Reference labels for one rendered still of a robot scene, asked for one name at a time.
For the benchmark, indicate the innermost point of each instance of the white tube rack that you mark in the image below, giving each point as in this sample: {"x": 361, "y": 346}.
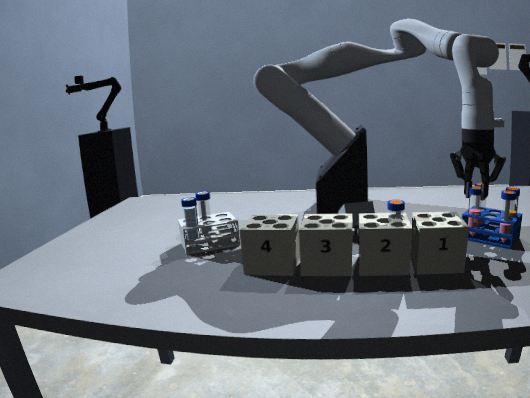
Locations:
{"x": 214, "y": 242}

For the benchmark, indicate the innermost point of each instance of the white bucket adapter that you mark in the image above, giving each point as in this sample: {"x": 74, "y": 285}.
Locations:
{"x": 270, "y": 245}
{"x": 438, "y": 247}
{"x": 384, "y": 245}
{"x": 324, "y": 249}

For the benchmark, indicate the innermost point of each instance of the blue tube rack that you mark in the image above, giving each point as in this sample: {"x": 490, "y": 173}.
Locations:
{"x": 489, "y": 238}

